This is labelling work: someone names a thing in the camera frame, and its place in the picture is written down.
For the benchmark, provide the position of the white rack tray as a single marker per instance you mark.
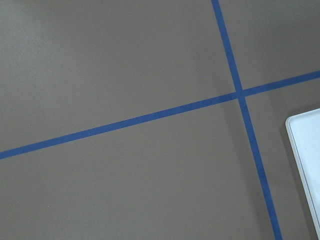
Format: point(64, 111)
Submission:
point(304, 135)

